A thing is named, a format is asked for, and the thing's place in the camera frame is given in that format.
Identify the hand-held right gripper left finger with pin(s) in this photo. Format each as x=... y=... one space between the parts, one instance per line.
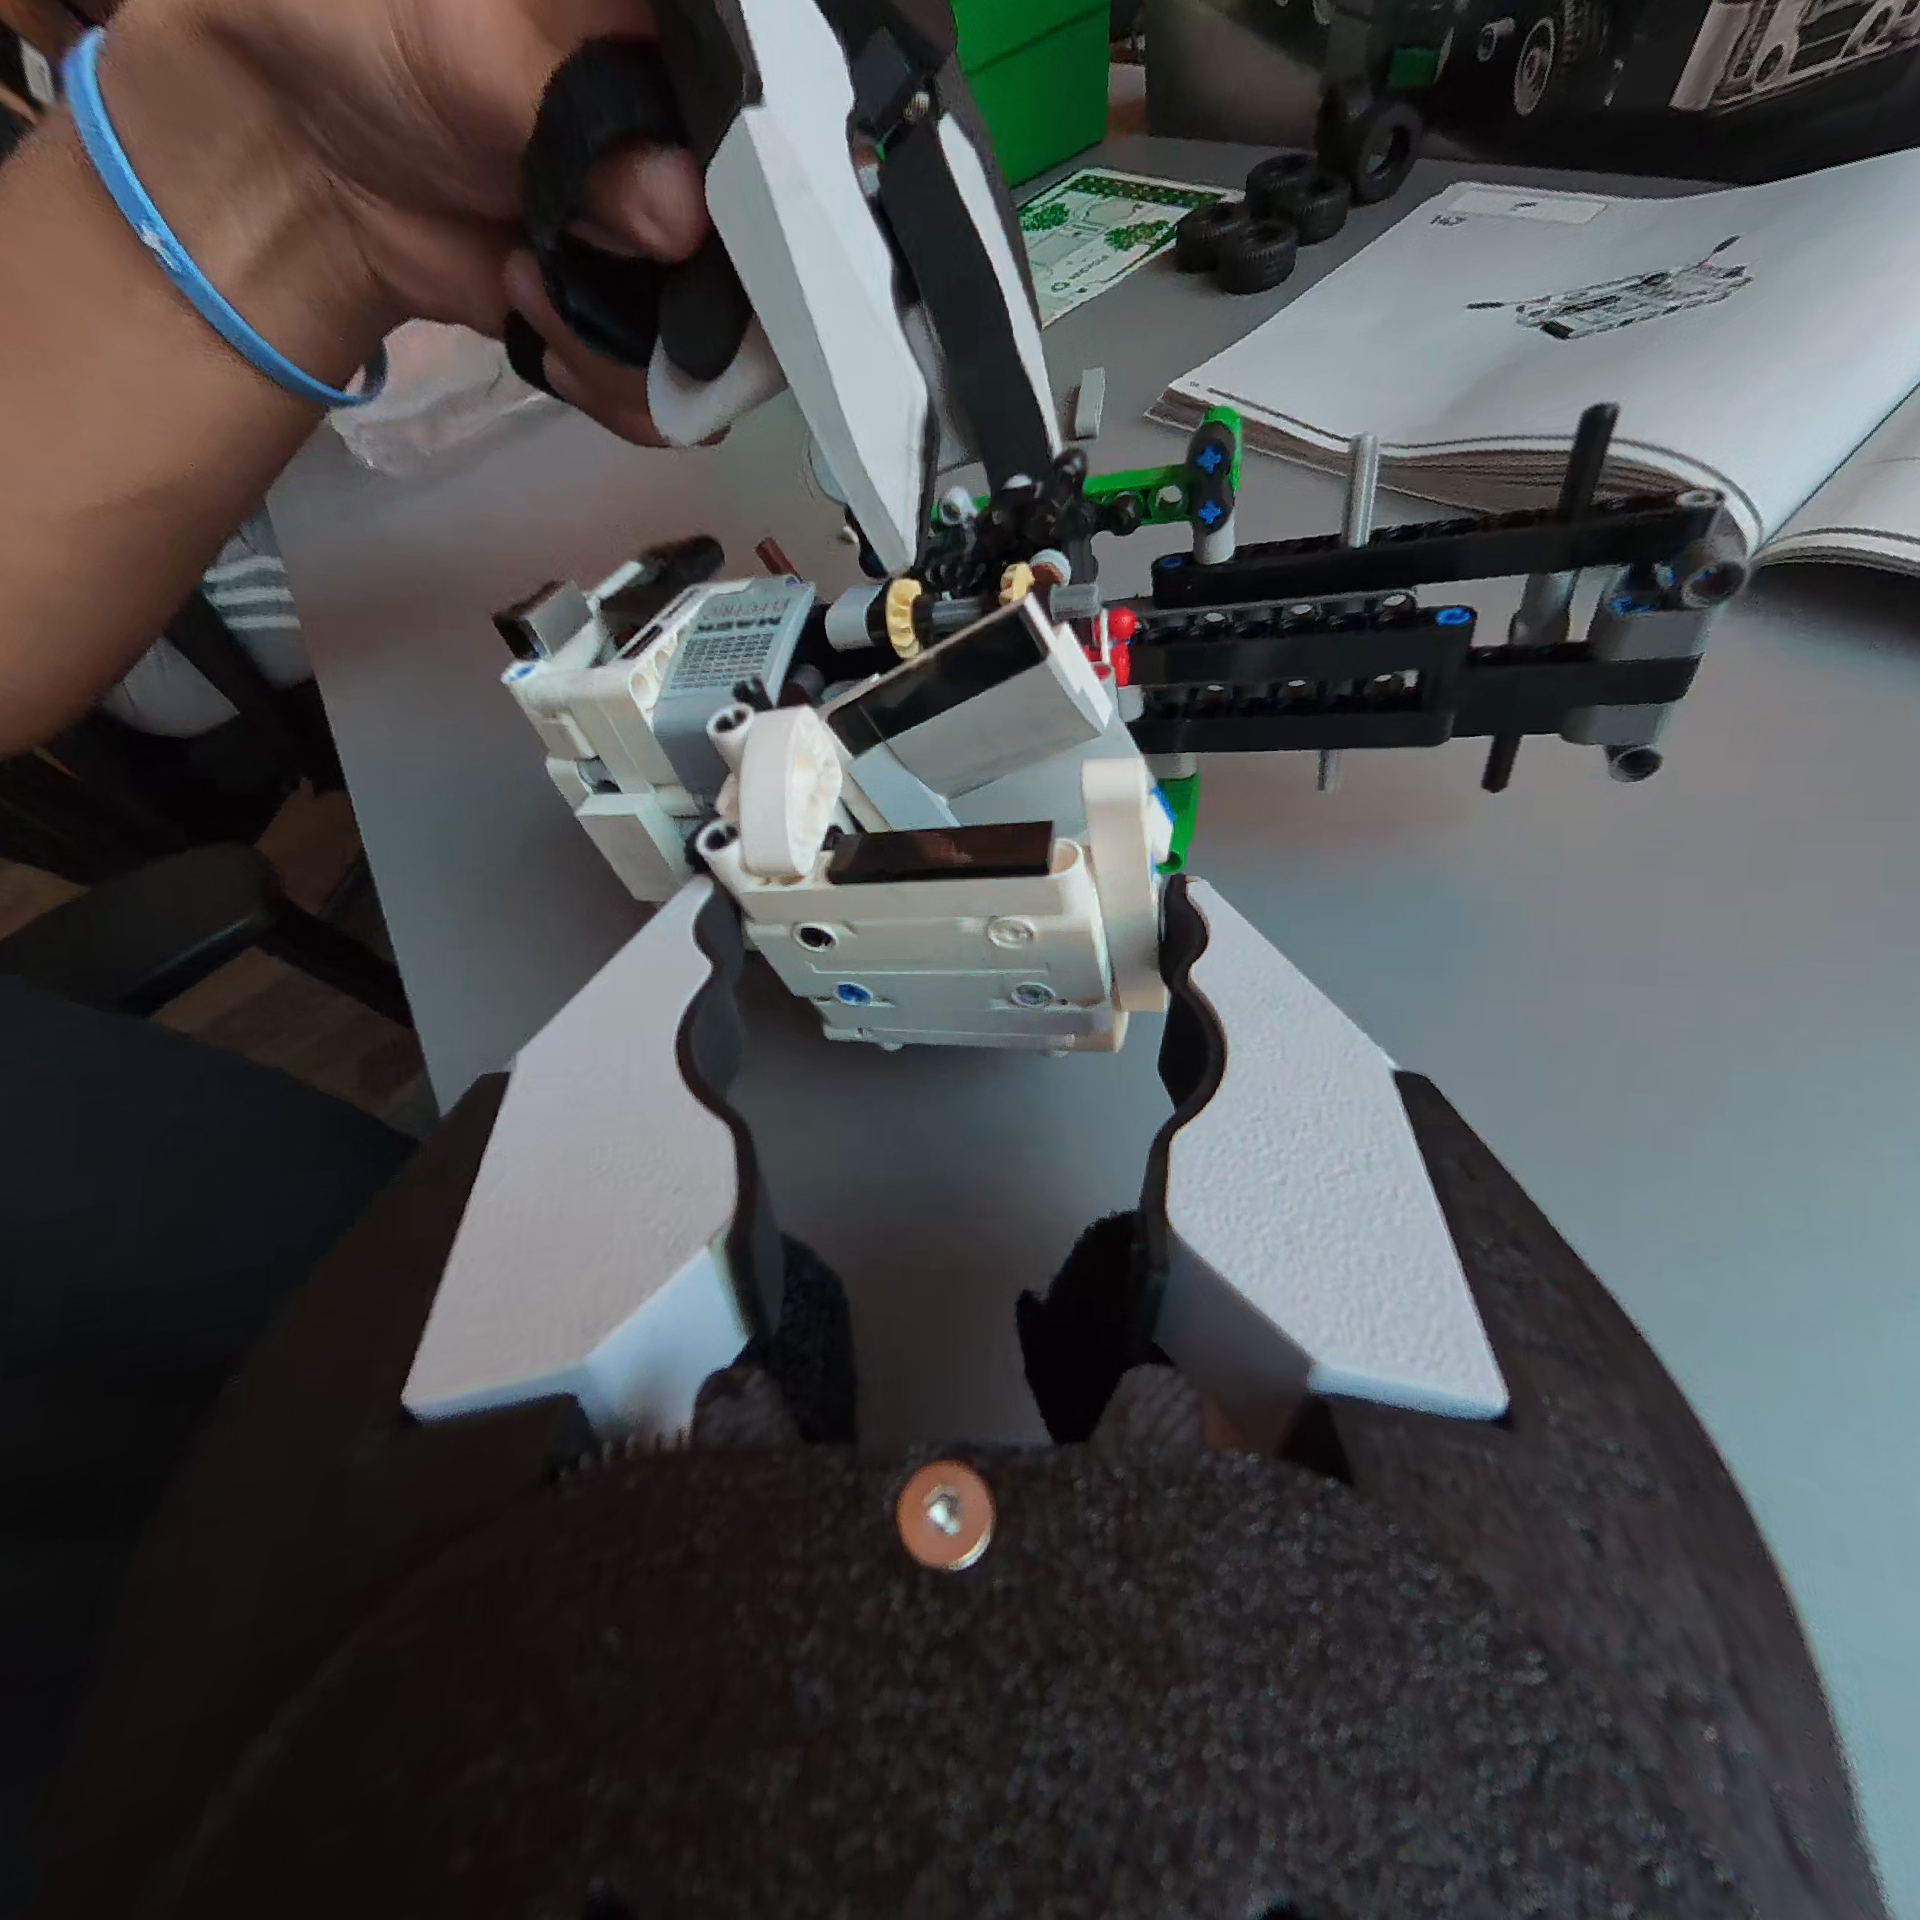
x=600 y=1201

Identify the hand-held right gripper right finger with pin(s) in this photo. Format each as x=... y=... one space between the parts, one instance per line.
x=1319 y=1201

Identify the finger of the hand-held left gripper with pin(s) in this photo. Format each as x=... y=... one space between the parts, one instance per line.
x=975 y=299
x=819 y=299

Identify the white lego truck model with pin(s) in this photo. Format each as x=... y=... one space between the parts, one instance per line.
x=931 y=915

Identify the person's left forearm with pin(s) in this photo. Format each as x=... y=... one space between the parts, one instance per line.
x=136 y=480

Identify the grey lego beam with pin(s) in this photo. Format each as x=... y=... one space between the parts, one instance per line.
x=1089 y=403

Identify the pile of black lego tyres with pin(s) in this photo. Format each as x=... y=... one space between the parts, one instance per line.
x=1260 y=259

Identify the black lego set box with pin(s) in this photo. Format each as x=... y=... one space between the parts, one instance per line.
x=1622 y=75

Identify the person's left hand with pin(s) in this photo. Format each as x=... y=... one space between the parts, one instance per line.
x=376 y=150

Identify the green and white sticker sheet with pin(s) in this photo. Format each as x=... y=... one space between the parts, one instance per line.
x=1109 y=225

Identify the green plastic bin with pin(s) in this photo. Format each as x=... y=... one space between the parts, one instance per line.
x=1036 y=90

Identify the clear plastic bag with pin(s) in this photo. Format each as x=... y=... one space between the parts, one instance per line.
x=436 y=428

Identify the black chair leg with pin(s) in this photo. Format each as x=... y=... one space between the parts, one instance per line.
x=181 y=915

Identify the open instruction booklet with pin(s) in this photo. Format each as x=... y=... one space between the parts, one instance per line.
x=1500 y=376

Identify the blue wristband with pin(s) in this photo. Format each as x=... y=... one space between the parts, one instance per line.
x=212 y=299

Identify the white striped shoe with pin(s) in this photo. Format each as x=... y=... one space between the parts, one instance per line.
x=225 y=662

